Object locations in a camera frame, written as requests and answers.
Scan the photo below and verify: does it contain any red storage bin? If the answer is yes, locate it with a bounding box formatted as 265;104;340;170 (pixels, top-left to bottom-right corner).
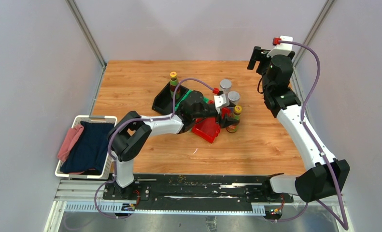
191;116;221;144

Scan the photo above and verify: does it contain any green storage bin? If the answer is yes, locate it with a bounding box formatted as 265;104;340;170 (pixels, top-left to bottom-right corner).
175;90;214;114

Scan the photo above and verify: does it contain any white spice jar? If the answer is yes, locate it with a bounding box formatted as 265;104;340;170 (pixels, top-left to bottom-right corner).
227;91;241;107

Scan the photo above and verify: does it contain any black storage bin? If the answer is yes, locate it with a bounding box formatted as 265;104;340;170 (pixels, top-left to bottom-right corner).
152;83;190;115

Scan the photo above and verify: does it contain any blue spice jar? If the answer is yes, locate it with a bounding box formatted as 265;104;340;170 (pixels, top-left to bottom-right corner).
219;79;232;94

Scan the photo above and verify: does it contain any red label sauce bottle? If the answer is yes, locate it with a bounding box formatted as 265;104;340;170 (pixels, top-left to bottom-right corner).
226;105;242;133

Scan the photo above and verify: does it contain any pink cloth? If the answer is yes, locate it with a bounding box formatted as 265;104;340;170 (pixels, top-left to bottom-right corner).
57;124;84;162

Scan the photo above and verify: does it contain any corner aluminium post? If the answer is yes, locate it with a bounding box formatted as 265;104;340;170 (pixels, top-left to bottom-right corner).
293;0;336;67
65;0;107;69

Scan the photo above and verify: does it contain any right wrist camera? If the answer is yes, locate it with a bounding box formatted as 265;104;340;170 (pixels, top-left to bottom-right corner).
267;36;293;58

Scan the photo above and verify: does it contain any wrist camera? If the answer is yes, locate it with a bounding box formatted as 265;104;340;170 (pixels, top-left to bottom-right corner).
213;93;230;114
267;36;293;58

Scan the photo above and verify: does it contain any green label sauce bottle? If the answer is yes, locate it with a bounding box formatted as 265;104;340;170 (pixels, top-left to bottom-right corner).
170;71;181;100

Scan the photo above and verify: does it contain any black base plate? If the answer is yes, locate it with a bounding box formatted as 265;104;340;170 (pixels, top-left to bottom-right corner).
102;174;294;213

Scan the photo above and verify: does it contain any right corner aluminium post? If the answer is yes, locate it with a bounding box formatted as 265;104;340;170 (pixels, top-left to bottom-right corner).
293;0;336;67

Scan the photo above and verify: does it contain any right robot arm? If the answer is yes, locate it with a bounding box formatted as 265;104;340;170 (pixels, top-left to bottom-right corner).
247;46;350;204

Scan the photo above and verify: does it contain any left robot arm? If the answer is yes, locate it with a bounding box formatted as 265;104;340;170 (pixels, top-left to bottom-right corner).
107;90;240;200

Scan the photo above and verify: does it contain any left corner aluminium post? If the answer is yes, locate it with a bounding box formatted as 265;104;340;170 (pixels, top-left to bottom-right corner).
65;0;107;69

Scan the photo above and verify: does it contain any aluminium frame rail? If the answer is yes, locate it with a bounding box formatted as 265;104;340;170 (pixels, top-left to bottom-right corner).
55;184;347;215

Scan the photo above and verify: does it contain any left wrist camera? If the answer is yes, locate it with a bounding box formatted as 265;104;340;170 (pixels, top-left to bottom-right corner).
213;93;230;114

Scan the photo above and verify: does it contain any navy cloth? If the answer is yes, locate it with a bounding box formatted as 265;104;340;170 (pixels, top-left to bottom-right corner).
60;121;114;175

